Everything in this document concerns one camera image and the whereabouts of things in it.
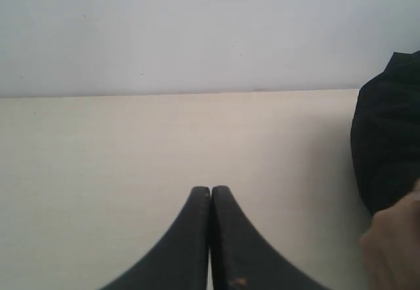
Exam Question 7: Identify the person's open hand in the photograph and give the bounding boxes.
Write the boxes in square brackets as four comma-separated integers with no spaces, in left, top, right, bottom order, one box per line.
[360,182,419,290]

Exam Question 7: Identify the black sleeved forearm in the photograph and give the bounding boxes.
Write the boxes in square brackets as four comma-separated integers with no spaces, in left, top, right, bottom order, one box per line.
[350,52,419,215]

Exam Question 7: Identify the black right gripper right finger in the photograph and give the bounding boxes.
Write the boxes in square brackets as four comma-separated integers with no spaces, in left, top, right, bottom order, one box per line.
[209,186,325,290]

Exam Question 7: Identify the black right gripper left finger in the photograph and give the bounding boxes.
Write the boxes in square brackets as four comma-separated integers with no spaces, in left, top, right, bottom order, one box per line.
[104,186,210,290]

